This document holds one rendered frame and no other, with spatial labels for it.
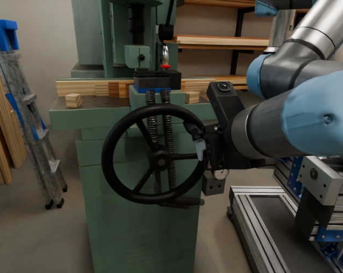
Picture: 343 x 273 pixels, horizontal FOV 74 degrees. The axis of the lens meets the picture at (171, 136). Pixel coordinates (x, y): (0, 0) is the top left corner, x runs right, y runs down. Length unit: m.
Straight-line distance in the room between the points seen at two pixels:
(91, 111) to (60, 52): 2.54
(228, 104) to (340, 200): 0.50
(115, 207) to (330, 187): 0.67
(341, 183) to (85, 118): 0.73
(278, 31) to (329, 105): 1.01
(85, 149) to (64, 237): 0.92
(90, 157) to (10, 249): 0.99
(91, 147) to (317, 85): 0.64
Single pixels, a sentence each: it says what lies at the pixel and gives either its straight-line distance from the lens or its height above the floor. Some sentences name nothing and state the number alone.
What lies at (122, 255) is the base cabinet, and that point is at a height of 0.28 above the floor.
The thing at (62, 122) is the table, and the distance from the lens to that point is 0.74.
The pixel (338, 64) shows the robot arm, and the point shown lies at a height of 1.07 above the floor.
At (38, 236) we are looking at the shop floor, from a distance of 1.67.
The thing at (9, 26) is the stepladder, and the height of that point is 1.13.
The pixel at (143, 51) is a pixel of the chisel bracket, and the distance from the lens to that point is 0.82.
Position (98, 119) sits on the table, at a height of 0.87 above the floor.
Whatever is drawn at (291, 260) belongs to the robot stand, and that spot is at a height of 0.21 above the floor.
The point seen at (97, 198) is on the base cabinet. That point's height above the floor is 0.58.
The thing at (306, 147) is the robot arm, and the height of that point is 1.00.
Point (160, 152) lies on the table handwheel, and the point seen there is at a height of 0.84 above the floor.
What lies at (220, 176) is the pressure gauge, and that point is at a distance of 0.86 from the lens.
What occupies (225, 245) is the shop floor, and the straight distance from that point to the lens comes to 1.51.
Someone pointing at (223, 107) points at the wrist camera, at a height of 0.99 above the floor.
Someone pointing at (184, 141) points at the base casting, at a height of 0.77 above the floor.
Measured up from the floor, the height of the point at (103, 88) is 0.93.
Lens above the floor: 1.10
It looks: 23 degrees down
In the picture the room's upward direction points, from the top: 2 degrees clockwise
